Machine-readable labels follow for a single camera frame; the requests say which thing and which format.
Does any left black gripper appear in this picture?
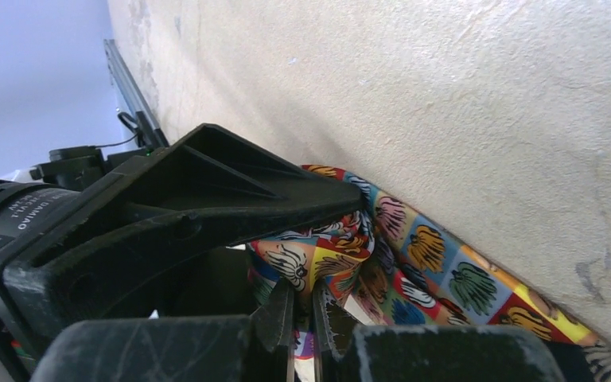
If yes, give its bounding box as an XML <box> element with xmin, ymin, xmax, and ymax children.
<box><xmin>0</xmin><ymin>123</ymin><xmax>363</xmax><ymax>381</ymax></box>

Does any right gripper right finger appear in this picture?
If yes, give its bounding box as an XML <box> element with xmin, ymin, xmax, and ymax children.
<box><xmin>312</xmin><ymin>282</ymin><xmax>564</xmax><ymax>381</ymax></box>

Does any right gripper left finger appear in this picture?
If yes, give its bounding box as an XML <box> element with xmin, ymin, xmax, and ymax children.
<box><xmin>32</xmin><ymin>279</ymin><xmax>295</xmax><ymax>381</ymax></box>

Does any colourful patterned tie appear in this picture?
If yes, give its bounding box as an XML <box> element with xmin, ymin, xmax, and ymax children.
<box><xmin>248</xmin><ymin>165</ymin><xmax>611</xmax><ymax>381</ymax></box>

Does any aluminium frame rail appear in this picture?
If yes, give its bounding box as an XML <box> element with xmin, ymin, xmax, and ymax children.
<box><xmin>103</xmin><ymin>39</ymin><xmax>169</xmax><ymax>150</ymax></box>

